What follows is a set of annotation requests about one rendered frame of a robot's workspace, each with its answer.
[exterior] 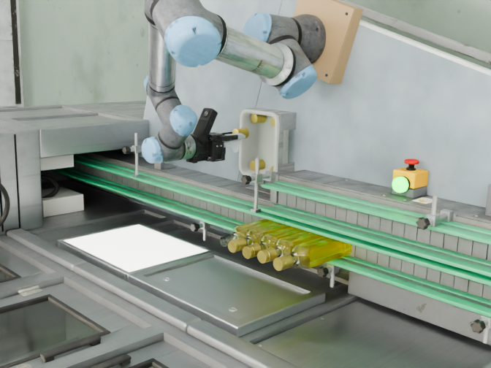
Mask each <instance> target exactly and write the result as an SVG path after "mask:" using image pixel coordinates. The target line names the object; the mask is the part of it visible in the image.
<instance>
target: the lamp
mask: <svg viewBox="0 0 491 368"><path fill-rule="evenodd" d="M392 187H393V189H394V190H395V191H396V192H398V193H403V192H406V191H408V189H409V188H410V181H409V179H408V178H407V177H405V176H399V177H396V178H395V179H394V180H393V181H392Z"/></svg>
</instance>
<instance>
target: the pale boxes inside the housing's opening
mask: <svg viewBox="0 0 491 368"><path fill-rule="evenodd" d="M40 166H41V171H45V170H50V169H61V168H67V167H73V166H74V155H67V156H55V157H48V158H40ZM54 190H55V188H49V189H43V190H42V197H43V196H46V195H48V194H49V193H52V192H53V191H54ZM82 210H84V204H83V194H81V193H78V192H76V191H72V190H70V189H68V188H64V187H59V191H58V193H57V194H56V195H55V196H53V197H48V198H42V214H43V218H46V217H50V216H54V215H62V214H66V213H71V212H78V211H82Z"/></svg>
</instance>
